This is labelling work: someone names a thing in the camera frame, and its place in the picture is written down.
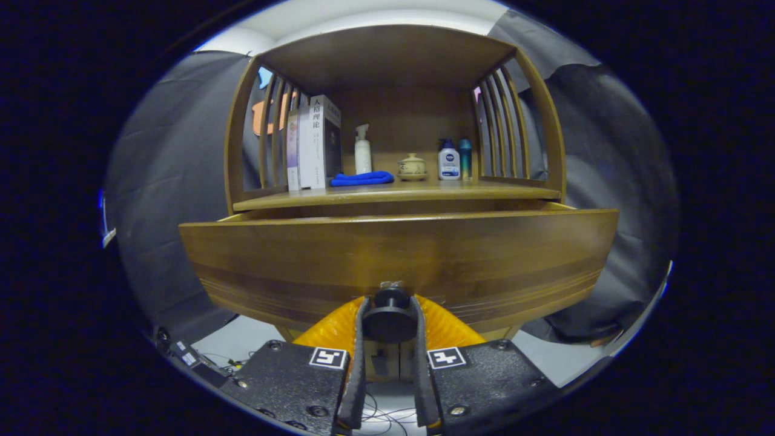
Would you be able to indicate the thick white book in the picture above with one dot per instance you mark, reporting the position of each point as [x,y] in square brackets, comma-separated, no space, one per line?
[315,151]

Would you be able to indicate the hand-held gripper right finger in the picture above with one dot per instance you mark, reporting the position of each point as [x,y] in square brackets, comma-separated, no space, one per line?
[422,387]

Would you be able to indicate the black floor device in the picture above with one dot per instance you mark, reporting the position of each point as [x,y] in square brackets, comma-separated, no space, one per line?
[187,357]

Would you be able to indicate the white pump bottle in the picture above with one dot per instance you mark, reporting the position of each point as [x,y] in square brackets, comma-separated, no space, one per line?
[363,158]

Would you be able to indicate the wooden countertop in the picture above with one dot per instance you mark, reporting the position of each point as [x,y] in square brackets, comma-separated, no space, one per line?
[424,189]

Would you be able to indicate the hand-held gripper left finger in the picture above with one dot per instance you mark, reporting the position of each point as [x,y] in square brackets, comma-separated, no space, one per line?
[357,375]

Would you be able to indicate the white equipment stand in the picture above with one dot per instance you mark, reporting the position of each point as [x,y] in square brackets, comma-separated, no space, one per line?
[108,236]

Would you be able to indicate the teal slim bottle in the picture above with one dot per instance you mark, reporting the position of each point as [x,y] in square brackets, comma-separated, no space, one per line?
[465,160]

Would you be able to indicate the beige lidded teacup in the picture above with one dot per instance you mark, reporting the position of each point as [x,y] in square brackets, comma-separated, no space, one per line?
[412,166]

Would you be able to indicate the thin purple book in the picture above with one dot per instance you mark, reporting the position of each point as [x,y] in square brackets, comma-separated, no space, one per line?
[293,157]

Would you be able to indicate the wooden cabinet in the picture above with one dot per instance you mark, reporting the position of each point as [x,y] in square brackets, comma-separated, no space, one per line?
[399,115]

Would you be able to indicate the blue folded cloth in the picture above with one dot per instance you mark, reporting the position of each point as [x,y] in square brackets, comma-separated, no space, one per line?
[363,178]

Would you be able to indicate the white lotion bottle blue cap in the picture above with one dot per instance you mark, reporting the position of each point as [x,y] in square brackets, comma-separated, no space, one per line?
[448,163]

